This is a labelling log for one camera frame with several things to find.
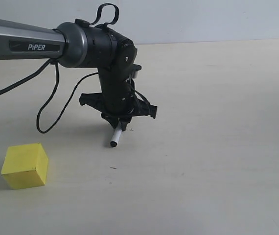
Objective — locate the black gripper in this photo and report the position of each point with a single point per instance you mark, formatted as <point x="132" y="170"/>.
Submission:
<point x="123" y="109"/>

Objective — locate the yellow cube block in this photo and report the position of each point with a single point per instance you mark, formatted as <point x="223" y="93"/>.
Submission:
<point x="25" y="166"/>

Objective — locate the black and white marker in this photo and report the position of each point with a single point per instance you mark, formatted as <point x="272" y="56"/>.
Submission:
<point x="116" y="135"/>

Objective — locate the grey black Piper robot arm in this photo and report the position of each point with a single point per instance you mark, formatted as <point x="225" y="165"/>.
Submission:
<point x="85" y="45"/>

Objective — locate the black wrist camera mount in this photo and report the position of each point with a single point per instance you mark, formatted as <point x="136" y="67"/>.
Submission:
<point x="134" y="71"/>

